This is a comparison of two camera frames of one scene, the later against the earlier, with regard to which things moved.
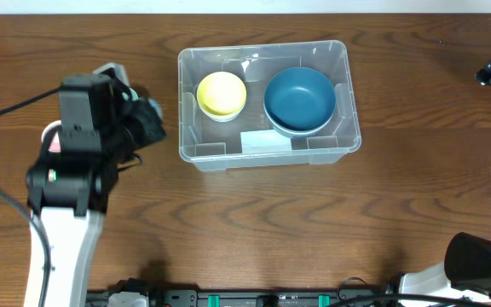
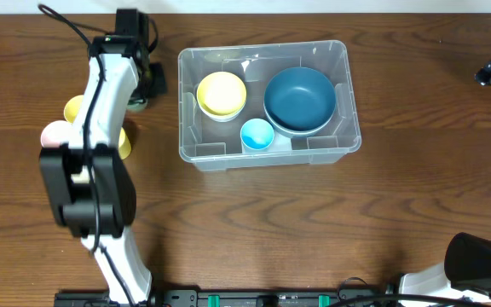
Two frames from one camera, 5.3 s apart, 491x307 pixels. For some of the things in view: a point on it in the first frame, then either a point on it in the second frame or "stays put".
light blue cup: x=157 y=107 -> x=257 y=134
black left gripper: x=144 y=124 -> x=156 y=78
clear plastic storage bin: x=266 y=104 stays put
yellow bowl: x=222 y=93 stays put
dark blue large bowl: x=300 y=102 stays put
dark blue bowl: x=299 y=129 stays put
